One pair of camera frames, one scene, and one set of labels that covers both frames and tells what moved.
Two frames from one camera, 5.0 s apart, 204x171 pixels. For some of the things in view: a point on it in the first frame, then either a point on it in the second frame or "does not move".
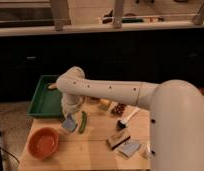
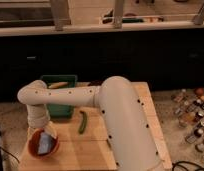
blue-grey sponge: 69,124 to 45,143
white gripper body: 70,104 to 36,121
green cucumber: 83,122 does not move
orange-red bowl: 42,142 does not move
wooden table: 107,135 does not move
